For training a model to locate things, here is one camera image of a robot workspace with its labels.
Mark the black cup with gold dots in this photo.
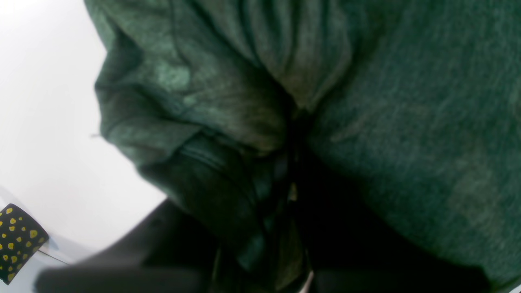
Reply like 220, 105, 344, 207
0, 203, 50, 285

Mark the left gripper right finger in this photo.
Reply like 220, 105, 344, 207
293, 155, 491, 293

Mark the dark green t-shirt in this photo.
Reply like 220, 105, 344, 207
84, 0, 520, 293

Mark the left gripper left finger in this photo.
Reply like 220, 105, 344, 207
34, 200, 218, 293

